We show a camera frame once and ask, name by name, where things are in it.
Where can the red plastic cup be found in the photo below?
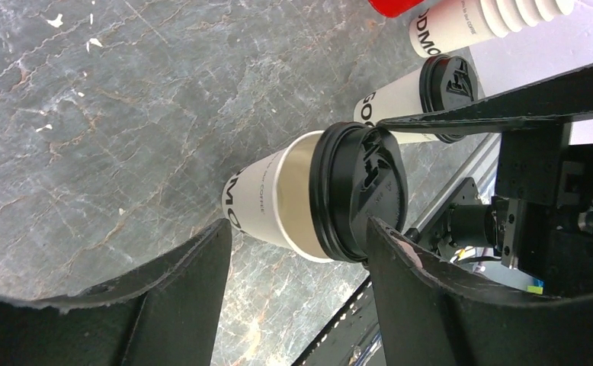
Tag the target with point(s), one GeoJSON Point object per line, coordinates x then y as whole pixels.
{"type": "Point", "coordinates": [393, 8]}

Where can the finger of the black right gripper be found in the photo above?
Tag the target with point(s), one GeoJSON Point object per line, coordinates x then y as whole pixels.
{"type": "Point", "coordinates": [560, 99]}

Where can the white paper coffee cup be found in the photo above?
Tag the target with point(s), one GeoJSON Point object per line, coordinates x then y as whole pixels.
{"type": "Point", "coordinates": [399, 98]}

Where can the stack of white paper cups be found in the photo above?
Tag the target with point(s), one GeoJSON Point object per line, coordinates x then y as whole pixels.
{"type": "Point", "coordinates": [454, 24]}

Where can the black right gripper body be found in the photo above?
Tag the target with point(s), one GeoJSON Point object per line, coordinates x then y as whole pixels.
{"type": "Point", "coordinates": [540, 218]}

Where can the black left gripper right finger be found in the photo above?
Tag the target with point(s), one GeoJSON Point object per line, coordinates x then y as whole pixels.
{"type": "Point", "coordinates": [433, 312]}

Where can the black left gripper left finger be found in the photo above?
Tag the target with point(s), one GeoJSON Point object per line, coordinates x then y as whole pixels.
{"type": "Point", "coordinates": [164, 312]}

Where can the black coffee cup lid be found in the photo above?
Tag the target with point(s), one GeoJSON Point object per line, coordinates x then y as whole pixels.
{"type": "Point", "coordinates": [447, 82]}

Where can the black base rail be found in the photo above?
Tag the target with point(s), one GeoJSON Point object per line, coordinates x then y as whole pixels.
{"type": "Point", "coordinates": [351, 337]}

